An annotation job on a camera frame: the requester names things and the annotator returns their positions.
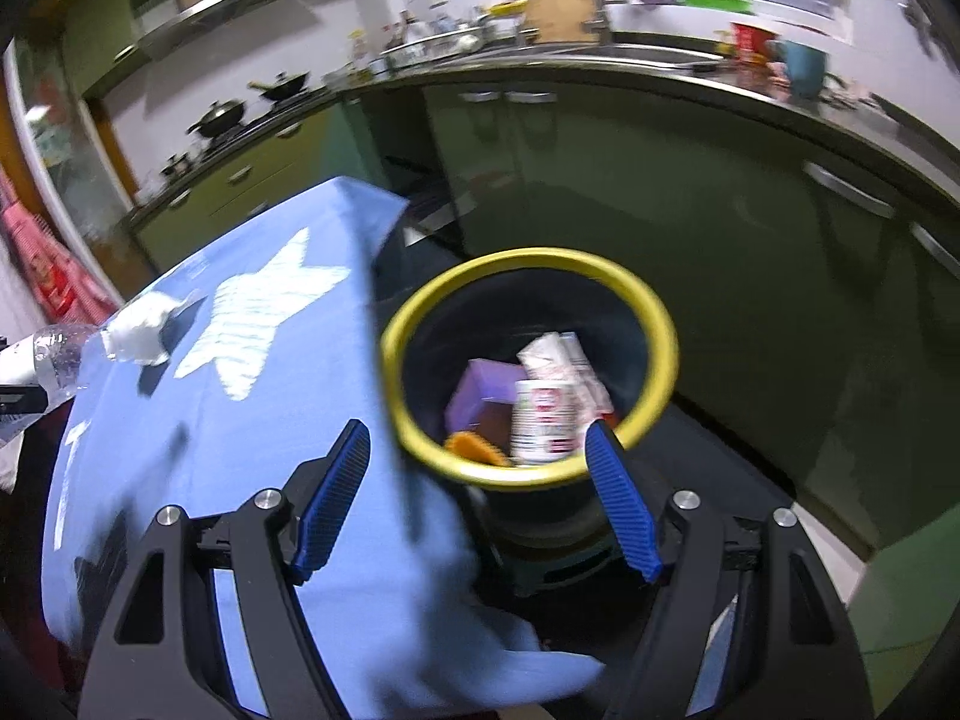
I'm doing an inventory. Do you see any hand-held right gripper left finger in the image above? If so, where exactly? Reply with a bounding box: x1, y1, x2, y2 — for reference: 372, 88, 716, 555
79, 418, 373, 720

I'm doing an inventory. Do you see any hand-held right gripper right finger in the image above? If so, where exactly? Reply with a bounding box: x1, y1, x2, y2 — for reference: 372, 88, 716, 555
583, 420, 875, 720

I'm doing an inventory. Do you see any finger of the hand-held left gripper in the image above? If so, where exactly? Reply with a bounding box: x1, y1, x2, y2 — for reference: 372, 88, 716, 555
0, 336, 47, 452

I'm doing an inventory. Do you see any clear plastic bottle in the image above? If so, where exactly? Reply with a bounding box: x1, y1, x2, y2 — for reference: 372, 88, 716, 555
30, 320, 103, 406

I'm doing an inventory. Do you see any white bottle with red label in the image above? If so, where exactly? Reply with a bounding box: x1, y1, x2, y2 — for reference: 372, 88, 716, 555
510, 379, 583, 466

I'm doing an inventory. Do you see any white tissue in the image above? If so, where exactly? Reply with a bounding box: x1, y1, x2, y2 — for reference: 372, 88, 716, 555
100, 294, 193, 367

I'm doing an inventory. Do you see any orange ribbed cup sleeve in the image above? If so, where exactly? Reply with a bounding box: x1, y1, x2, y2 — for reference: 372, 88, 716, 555
446, 427, 512, 467

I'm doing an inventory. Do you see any red and white snack packet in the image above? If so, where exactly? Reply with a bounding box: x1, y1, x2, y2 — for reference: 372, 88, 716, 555
517, 331, 617, 430

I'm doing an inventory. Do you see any purple box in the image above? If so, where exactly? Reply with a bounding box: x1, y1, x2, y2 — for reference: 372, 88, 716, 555
446, 358, 527, 437

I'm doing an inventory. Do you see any yellow-rimmed black bin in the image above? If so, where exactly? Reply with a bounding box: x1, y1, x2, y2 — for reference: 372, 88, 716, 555
380, 247, 680, 541

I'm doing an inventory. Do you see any blue tablecloth with white stars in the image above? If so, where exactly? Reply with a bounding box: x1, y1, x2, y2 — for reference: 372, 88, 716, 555
41, 176, 605, 720

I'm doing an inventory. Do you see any red patterned cloth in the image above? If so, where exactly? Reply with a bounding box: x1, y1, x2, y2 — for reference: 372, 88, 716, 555
0, 163, 126, 325

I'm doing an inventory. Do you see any glass door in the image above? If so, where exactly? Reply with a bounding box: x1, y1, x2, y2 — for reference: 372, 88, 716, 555
6, 36, 141, 227

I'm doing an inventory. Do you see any green kitchen cabinet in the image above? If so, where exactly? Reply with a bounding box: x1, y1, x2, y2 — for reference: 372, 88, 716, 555
122, 64, 960, 560

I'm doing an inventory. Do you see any black wok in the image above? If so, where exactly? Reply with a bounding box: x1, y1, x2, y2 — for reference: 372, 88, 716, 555
249, 70, 313, 103
185, 98, 249, 138

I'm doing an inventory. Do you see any seasoning bottle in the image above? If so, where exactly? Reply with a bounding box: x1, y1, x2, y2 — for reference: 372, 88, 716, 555
348, 28, 374, 85

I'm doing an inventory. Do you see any metal dish rack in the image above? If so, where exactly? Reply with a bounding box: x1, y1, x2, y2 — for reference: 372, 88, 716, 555
381, 25, 490, 66

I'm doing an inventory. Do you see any teal cup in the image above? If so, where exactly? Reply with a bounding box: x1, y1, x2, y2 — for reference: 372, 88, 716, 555
778, 40, 831, 100

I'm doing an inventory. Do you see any red container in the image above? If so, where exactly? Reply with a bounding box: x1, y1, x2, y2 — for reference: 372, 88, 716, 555
730, 21, 782, 66

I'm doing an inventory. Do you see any wooden cutting board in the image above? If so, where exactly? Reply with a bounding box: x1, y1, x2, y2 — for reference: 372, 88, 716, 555
520, 0, 613, 45

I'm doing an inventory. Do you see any green wall cabinet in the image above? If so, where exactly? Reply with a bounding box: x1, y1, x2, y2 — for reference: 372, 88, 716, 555
58, 0, 370, 100

